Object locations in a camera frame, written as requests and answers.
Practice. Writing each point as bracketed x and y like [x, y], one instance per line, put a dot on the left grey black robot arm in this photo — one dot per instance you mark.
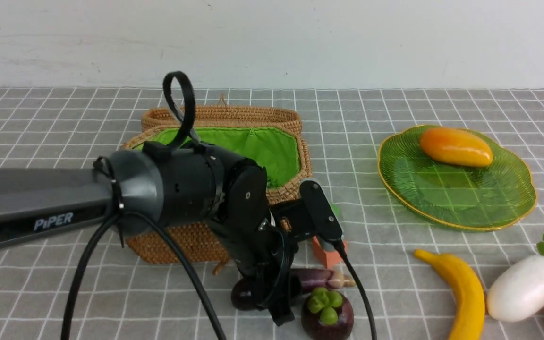
[153, 189]

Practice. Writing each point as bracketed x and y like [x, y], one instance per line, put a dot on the orange foam cube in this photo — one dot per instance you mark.
[325, 253]

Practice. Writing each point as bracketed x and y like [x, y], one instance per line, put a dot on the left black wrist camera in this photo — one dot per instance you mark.
[311, 215]

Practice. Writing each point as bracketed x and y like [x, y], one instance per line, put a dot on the woven wicker basket lid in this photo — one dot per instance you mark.
[223, 112]

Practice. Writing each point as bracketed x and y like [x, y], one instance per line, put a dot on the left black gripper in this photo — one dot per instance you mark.
[263, 245]

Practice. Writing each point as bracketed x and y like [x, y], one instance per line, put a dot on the grey checkered tablecloth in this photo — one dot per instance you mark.
[124, 298]

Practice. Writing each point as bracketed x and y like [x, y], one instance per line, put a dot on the yellow toy banana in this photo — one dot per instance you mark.
[467, 289]

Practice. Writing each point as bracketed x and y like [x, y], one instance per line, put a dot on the dark purple toy mangosteen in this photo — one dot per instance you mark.
[327, 315]

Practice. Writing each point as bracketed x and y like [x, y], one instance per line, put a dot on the green foam cube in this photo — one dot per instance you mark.
[336, 210]

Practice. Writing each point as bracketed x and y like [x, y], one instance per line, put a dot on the green glass plate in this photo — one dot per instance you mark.
[458, 197]

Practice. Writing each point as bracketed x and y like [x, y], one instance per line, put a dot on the orange toy mango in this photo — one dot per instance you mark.
[457, 147]

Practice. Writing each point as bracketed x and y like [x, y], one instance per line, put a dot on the white toy radish with leaves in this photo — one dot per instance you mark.
[518, 293]

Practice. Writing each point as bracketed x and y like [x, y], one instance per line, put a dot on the purple toy eggplant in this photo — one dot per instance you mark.
[310, 279]

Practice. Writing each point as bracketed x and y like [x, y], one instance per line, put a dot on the woven wicker basket green lining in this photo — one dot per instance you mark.
[284, 154]

